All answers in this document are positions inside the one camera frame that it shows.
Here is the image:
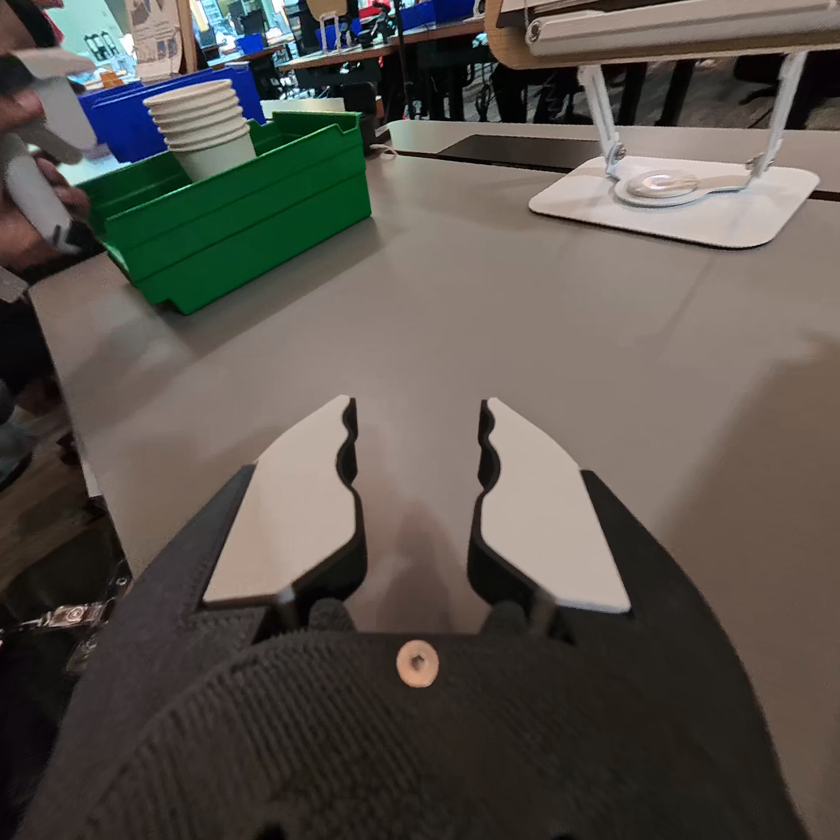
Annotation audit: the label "stack of white paper cups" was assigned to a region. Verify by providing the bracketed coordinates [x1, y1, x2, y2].
[143, 79, 258, 183]

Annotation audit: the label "dark desk cable flap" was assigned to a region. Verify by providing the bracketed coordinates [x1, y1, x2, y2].
[438, 134, 605, 173]

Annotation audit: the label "green plastic bin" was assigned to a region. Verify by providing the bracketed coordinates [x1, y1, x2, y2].
[77, 110, 374, 316]

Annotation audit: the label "wooden table black legs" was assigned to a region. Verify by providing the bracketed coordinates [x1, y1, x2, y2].
[279, 20, 487, 119]

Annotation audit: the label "person's left hand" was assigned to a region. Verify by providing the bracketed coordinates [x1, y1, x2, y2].
[0, 87, 91, 271]

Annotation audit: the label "wooden document stand white base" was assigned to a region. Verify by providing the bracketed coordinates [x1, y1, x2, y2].
[128, 0, 198, 73]
[307, 0, 361, 52]
[484, 0, 840, 250]

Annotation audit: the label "black desk power box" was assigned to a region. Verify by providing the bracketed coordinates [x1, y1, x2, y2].
[344, 85, 376, 155]

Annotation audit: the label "person's left forearm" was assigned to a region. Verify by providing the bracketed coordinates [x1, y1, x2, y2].
[0, 262, 60, 408]

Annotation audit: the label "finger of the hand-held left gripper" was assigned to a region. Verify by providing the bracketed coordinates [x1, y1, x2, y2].
[10, 49, 98, 81]

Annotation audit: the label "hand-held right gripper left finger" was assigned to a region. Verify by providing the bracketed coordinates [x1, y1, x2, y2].
[202, 395, 368, 629]

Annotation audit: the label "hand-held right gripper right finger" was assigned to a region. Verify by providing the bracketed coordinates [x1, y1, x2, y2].
[467, 397, 632, 641]

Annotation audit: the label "blue plastic bin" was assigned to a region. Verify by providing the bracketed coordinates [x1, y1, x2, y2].
[400, 0, 476, 30]
[79, 66, 273, 165]

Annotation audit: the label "grey desk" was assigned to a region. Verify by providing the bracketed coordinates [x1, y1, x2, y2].
[29, 118, 840, 840]

